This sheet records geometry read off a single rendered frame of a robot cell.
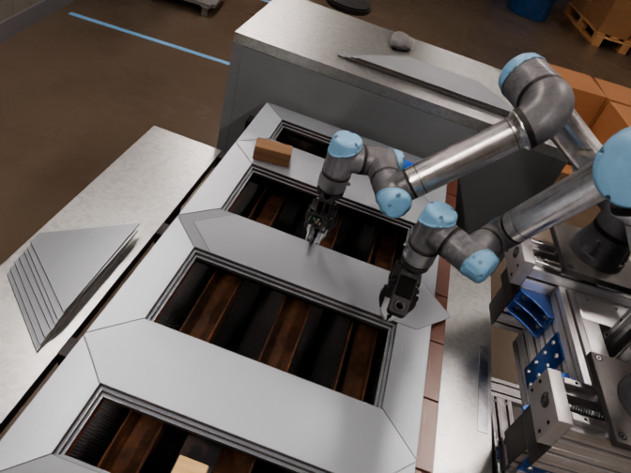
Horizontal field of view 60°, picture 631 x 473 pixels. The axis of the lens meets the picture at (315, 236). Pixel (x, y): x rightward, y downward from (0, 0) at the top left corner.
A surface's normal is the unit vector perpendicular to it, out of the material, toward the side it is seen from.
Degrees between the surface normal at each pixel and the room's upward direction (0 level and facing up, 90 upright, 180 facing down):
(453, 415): 0
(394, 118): 90
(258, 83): 90
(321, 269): 0
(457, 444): 0
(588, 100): 90
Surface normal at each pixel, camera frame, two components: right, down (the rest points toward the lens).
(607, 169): -0.72, 0.19
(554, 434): -0.16, 0.62
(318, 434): 0.25, -0.73
